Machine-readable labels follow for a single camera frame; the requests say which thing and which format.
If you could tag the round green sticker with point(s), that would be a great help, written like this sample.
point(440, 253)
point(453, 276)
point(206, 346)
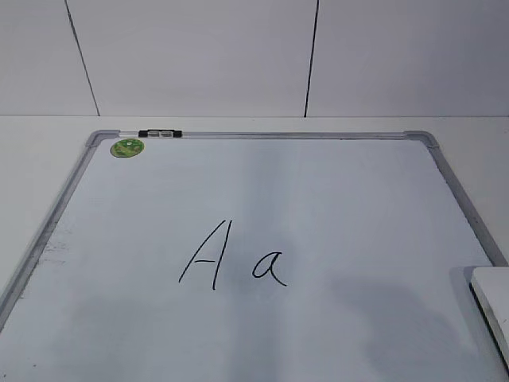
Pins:
point(127, 148)

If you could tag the white aluminium-framed whiteboard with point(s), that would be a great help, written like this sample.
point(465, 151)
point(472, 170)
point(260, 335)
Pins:
point(251, 259)

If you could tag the white whiteboard eraser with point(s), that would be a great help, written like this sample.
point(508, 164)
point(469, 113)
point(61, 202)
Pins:
point(490, 286)

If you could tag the black whiteboard hanger clip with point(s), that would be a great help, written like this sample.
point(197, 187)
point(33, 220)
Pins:
point(162, 133)

